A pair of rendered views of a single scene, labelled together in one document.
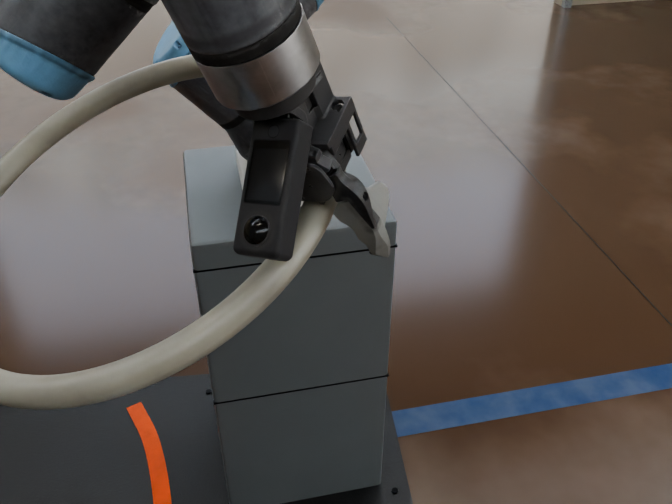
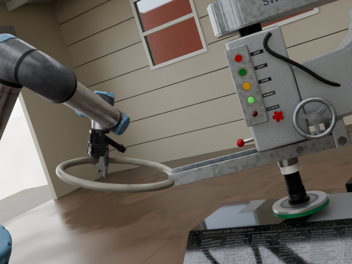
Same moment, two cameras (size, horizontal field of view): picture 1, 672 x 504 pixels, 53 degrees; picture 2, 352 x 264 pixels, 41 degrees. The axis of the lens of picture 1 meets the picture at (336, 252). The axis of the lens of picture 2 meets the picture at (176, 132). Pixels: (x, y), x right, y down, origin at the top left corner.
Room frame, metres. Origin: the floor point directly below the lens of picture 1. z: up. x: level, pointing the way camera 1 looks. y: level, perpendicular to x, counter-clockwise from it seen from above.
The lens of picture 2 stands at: (1.73, 1.77, 1.45)
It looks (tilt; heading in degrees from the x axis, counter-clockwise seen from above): 5 degrees down; 226
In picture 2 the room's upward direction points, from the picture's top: 17 degrees counter-clockwise
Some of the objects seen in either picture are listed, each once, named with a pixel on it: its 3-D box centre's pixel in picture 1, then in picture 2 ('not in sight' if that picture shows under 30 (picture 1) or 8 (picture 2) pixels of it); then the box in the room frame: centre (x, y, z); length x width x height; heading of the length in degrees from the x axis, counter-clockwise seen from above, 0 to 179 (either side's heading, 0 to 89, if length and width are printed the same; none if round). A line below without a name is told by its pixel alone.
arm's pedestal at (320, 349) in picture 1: (289, 330); not in sight; (1.26, 0.12, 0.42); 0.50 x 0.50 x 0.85; 12
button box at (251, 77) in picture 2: not in sight; (246, 86); (0.37, 0.76, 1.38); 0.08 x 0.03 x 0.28; 127
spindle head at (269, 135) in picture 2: not in sight; (288, 86); (0.18, 0.81, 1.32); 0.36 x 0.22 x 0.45; 127
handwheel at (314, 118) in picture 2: not in sight; (312, 117); (0.26, 0.91, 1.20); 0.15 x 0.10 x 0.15; 127
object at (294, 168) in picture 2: not in sight; (289, 167); (0.23, 0.75, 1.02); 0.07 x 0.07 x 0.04
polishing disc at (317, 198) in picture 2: not in sight; (299, 201); (0.23, 0.75, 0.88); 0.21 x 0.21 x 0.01
